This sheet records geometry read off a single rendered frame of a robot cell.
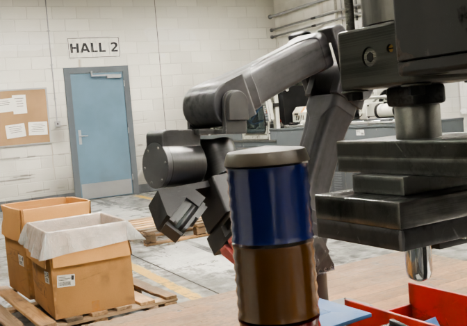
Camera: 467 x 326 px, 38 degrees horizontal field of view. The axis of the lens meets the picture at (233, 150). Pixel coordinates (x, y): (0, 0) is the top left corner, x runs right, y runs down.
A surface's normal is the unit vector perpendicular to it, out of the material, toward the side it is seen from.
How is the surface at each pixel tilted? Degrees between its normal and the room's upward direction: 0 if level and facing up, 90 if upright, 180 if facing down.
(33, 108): 90
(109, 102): 90
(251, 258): 76
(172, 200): 59
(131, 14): 91
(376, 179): 90
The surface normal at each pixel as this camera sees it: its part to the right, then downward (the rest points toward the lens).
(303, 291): 0.53, -0.25
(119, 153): 0.46, 0.01
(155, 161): -0.76, 0.04
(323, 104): -0.70, -0.40
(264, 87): 0.79, -0.04
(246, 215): -0.65, -0.15
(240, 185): -0.61, 0.33
